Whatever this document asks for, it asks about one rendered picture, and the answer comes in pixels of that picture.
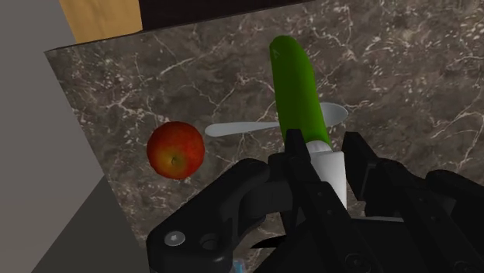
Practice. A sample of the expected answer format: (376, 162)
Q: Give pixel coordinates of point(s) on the red apple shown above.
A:
(175, 149)

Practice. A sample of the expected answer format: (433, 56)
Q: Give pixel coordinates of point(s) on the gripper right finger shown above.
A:
(393, 189)

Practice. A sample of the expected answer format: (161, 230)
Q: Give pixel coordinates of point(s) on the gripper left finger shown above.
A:
(302, 177)

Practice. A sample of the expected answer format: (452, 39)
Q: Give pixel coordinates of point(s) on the white spoon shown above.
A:
(234, 128)

